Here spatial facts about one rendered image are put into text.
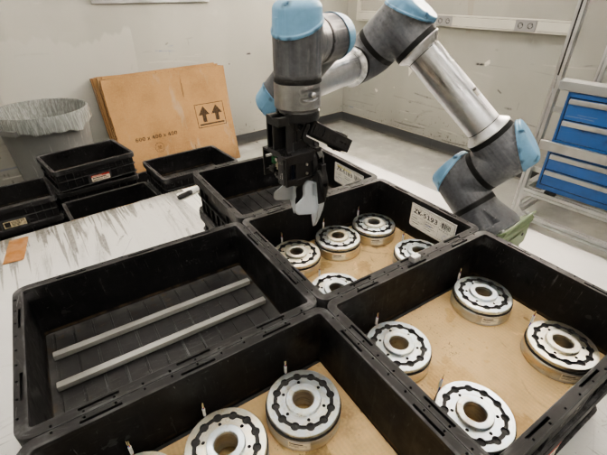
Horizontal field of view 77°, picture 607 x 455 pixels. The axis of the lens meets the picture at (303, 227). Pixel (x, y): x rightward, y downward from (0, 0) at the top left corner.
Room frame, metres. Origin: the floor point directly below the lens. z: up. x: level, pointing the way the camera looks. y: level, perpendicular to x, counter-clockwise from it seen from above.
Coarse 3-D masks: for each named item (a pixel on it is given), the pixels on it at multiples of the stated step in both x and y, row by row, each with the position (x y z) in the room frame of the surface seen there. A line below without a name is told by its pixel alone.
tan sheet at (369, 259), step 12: (396, 228) 0.82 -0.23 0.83; (312, 240) 0.76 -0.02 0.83; (396, 240) 0.76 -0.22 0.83; (360, 252) 0.72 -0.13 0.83; (372, 252) 0.72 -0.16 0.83; (384, 252) 0.72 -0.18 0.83; (324, 264) 0.67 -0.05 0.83; (336, 264) 0.67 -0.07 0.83; (348, 264) 0.67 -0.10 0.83; (360, 264) 0.67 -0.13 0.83; (372, 264) 0.67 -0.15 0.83; (384, 264) 0.67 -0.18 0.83; (312, 276) 0.63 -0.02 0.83; (360, 276) 0.63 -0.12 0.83
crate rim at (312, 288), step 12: (372, 180) 0.89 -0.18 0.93; (384, 180) 0.89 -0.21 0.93; (336, 192) 0.82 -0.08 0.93; (408, 192) 0.82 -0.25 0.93; (432, 204) 0.76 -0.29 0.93; (264, 216) 0.71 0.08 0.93; (456, 216) 0.71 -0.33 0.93; (252, 228) 0.66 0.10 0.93; (264, 240) 0.62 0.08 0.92; (444, 240) 0.61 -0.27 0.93; (456, 240) 0.61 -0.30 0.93; (276, 252) 0.58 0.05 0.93; (420, 252) 0.58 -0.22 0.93; (432, 252) 0.58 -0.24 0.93; (288, 264) 0.54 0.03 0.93; (396, 264) 0.54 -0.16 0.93; (300, 276) 0.50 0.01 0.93; (372, 276) 0.50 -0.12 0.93; (312, 288) 0.47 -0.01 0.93; (348, 288) 0.47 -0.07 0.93; (324, 300) 0.45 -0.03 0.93
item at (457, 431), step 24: (504, 240) 0.61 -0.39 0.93; (408, 264) 0.54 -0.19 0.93; (552, 264) 0.54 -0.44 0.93; (360, 288) 0.47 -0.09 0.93; (600, 288) 0.47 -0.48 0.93; (336, 312) 0.42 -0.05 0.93; (360, 336) 0.37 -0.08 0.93; (384, 360) 0.33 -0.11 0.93; (600, 360) 0.33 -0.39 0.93; (408, 384) 0.30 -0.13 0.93; (576, 384) 0.30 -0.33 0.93; (600, 384) 0.31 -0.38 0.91; (432, 408) 0.27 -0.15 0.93; (552, 408) 0.27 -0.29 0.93; (576, 408) 0.28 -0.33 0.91; (456, 432) 0.24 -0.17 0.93; (528, 432) 0.24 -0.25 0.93; (552, 432) 0.25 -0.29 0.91
